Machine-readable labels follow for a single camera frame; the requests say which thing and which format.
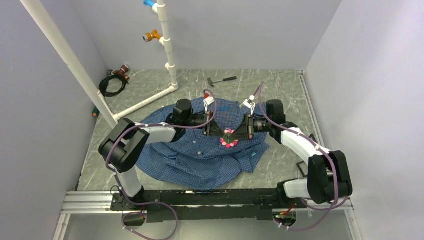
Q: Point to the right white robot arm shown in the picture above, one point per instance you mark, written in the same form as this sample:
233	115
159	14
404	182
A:
328	177

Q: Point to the blue hose nozzle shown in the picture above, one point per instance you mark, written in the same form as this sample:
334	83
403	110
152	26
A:
149	3

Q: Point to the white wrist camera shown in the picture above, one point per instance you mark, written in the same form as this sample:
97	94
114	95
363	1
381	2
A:
207	102
249	103

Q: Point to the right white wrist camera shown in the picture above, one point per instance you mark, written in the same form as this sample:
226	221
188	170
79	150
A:
249	103

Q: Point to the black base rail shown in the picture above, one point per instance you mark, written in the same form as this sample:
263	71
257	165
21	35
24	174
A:
166	205

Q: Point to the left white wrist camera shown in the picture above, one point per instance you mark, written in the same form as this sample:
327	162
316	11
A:
207	102

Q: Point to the white PVC pipe frame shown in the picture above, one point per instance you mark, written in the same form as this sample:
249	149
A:
65	30

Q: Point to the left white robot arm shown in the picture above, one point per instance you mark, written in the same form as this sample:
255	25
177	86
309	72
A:
123	146

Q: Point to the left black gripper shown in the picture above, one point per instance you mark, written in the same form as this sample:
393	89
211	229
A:
212	129

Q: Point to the pink flower brooch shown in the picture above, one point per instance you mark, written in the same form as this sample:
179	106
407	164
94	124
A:
228	140

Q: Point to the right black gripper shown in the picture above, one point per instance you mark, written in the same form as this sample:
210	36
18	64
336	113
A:
244	131

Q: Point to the black handled hammer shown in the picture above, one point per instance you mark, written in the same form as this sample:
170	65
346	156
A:
213	82

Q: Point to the blue checkered shirt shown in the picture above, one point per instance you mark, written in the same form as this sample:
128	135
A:
198	161

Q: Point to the orange hose nozzle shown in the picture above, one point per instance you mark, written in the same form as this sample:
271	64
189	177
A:
149	36

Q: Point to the green orange screwdriver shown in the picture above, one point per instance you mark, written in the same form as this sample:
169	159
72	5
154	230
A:
95	112

